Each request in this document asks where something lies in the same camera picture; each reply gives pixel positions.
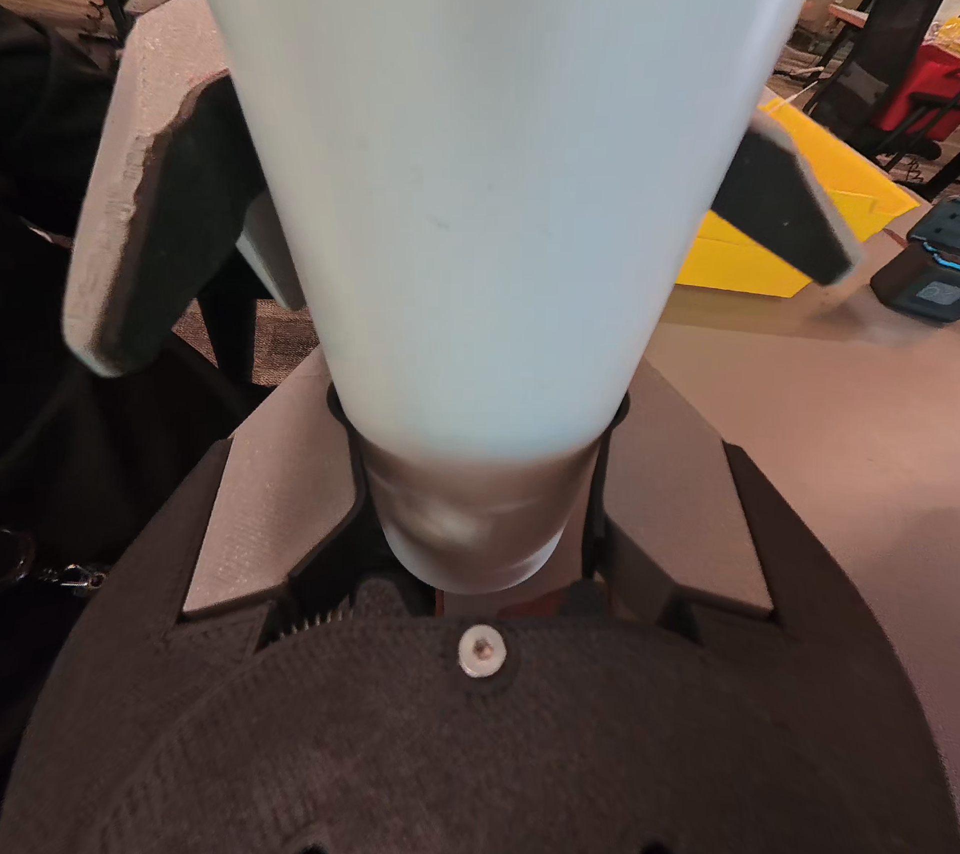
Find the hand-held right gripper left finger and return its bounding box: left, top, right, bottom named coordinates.
left=180, top=349, right=369, bottom=618

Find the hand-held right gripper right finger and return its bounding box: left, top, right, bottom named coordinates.
left=585, top=359, right=775, bottom=615

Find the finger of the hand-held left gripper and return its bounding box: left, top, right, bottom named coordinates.
left=708, top=101, right=865, bottom=290
left=63, top=0, right=309, bottom=378

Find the white bottle with black cap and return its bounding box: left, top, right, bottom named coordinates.
left=170, top=0, right=859, bottom=594

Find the yellow plastic bin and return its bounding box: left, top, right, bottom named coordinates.
left=675, top=89, right=924, bottom=300

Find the black device case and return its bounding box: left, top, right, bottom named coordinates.
left=870, top=194, right=960, bottom=326

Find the red storage bin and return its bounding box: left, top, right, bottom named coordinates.
left=873, top=37, right=960, bottom=143

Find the person's black clothing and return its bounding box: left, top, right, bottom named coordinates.
left=0, top=7, right=324, bottom=795

